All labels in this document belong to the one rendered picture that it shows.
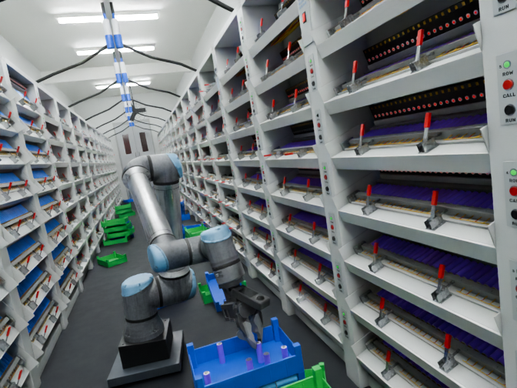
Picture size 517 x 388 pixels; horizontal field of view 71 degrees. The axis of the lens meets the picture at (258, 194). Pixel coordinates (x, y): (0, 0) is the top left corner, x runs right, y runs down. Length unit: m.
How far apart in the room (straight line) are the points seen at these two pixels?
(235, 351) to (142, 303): 0.68
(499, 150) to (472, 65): 0.17
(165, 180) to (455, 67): 1.20
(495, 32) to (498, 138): 0.18
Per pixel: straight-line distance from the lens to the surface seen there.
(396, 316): 1.34
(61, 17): 5.49
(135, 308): 1.83
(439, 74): 0.90
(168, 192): 1.67
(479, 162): 0.84
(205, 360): 1.27
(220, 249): 1.09
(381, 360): 1.48
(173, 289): 1.83
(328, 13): 1.38
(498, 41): 0.80
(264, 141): 1.94
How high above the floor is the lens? 0.97
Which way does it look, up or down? 8 degrees down
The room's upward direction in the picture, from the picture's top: 9 degrees counter-clockwise
